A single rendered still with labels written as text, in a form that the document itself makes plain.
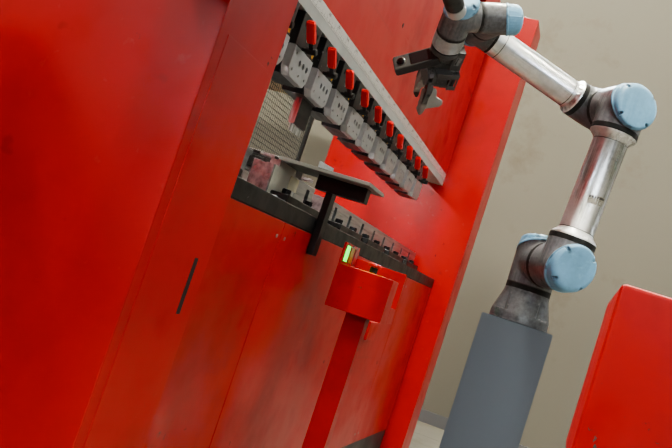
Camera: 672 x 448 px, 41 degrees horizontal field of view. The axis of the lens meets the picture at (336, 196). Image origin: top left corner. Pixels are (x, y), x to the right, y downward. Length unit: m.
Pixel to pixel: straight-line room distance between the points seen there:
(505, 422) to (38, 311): 1.24
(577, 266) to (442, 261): 2.39
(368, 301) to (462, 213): 2.18
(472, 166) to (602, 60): 2.02
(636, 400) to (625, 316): 0.05
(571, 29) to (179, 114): 5.20
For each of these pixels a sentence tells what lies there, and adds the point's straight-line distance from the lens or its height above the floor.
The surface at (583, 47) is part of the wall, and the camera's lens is 6.38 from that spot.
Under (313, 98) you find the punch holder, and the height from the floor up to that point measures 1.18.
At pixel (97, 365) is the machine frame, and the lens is 1.39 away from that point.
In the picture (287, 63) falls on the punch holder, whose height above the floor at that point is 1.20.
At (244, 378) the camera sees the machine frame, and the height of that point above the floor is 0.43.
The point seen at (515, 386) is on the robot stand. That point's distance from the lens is 2.27.
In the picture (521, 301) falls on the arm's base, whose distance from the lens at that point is 2.29.
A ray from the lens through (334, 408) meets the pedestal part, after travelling 2.51.
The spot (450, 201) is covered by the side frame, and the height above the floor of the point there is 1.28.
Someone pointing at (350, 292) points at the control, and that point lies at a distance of 2.43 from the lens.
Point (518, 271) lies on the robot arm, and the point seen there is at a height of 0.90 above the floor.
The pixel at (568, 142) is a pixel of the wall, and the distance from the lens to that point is 6.21.
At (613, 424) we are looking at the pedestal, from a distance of 0.57.
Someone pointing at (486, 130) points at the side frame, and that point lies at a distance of 4.61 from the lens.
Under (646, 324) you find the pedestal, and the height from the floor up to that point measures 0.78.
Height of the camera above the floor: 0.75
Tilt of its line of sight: 5 degrees up
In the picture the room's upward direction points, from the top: 19 degrees clockwise
